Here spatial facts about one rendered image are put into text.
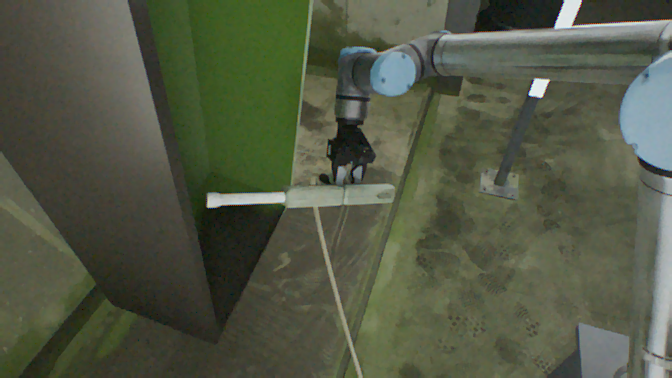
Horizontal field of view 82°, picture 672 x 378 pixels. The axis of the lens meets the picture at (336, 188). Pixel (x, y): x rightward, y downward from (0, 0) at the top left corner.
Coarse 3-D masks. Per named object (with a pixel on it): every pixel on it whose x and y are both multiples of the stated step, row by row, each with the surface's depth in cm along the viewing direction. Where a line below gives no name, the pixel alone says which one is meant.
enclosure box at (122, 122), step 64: (0, 0) 42; (64, 0) 39; (128, 0) 37; (192, 0) 103; (256, 0) 98; (0, 64) 50; (64, 64) 46; (128, 64) 43; (192, 64) 117; (256, 64) 112; (0, 128) 61; (64, 128) 56; (128, 128) 51; (192, 128) 130; (256, 128) 131; (64, 192) 71; (128, 192) 64; (192, 192) 147; (256, 192) 154; (128, 256) 85; (192, 256) 74; (256, 256) 136; (192, 320) 105
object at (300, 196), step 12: (324, 180) 113; (276, 192) 91; (288, 192) 90; (300, 192) 91; (312, 192) 93; (324, 192) 94; (336, 192) 96; (348, 192) 97; (360, 192) 99; (372, 192) 101; (384, 192) 102; (216, 204) 84; (228, 204) 86; (240, 204) 87; (288, 204) 91; (300, 204) 92; (312, 204) 94; (324, 204) 95; (336, 204) 97; (348, 204) 99; (360, 204) 100
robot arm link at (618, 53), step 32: (448, 32) 89; (480, 32) 77; (512, 32) 70; (544, 32) 65; (576, 32) 60; (608, 32) 56; (640, 32) 52; (448, 64) 82; (480, 64) 75; (512, 64) 69; (544, 64) 64; (576, 64) 60; (608, 64) 56; (640, 64) 52
